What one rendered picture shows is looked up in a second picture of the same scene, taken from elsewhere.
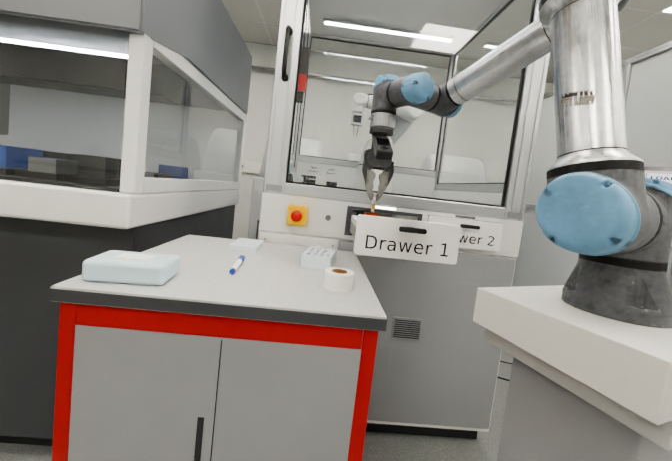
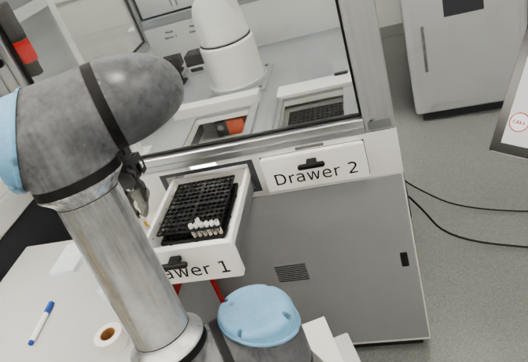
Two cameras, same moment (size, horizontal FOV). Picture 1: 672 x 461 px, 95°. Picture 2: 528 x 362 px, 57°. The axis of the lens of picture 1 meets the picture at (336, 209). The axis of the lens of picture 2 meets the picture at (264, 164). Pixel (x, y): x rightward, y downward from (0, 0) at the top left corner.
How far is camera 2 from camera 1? 100 cm
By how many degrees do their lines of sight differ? 33
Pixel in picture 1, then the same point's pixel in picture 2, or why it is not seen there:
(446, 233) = (217, 252)
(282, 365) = not seen: outside the picture
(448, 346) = (349, 278)
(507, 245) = (383, 162)
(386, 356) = not seen: hidden behind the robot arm
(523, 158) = (364, 44)
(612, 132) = (141, 340)
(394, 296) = (262, 247)
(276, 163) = not seen: hidden behind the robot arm
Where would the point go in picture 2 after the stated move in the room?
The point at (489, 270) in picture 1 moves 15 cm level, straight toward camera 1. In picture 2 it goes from (368, 195) to (342, 229)
